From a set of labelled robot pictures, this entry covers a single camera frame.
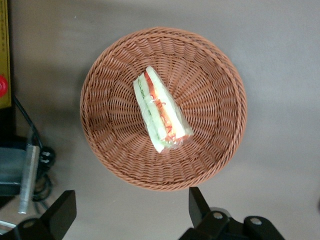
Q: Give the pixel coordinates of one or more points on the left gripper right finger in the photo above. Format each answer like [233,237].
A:
[200,215]

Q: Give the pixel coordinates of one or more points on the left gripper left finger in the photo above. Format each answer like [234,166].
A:
[57,217]

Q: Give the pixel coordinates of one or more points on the triangle sandwich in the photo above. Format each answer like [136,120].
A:
[157,107]

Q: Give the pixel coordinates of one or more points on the round brown wicker basket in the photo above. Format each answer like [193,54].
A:
[207,100]

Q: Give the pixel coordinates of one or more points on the grey metal plate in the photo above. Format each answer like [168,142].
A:
[11,167]

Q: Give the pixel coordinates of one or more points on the red emergency stop button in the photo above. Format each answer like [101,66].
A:
[2,86]

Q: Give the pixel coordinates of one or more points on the black control box yellow panel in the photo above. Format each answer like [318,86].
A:
[4,37]

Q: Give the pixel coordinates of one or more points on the silver metal bracket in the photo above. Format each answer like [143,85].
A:
[29,175]

